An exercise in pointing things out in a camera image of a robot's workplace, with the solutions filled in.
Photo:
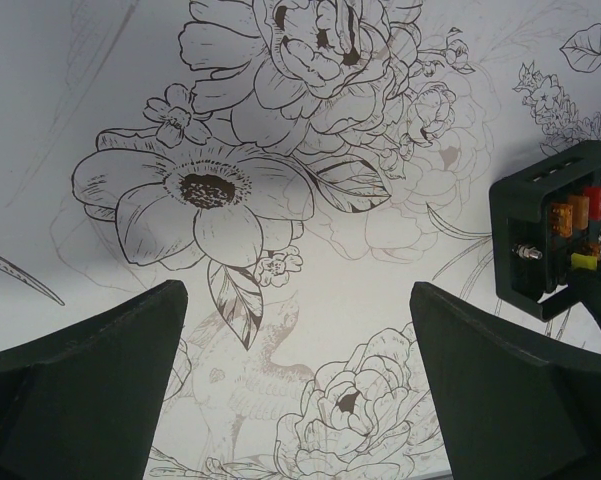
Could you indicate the floral table mat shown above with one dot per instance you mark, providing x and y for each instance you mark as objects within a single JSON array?
[{"x": 298, "y": 165}]

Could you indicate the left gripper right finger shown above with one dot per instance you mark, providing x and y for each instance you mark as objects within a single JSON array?
[{"x": 511, "y": 403}]

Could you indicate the black fuse box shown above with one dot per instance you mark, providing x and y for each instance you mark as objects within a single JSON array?
[{"x": 539, "y": 217}]

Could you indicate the yellow blade fuse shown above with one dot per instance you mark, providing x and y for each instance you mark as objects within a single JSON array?
[{"x": 582, "y": 261}]

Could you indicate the red blade fuse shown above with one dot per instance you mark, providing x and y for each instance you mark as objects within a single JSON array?
[{"x": 593, "y": 193}]

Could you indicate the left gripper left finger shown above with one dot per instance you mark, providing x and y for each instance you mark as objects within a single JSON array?
[{"x": 84, "y": 402}]

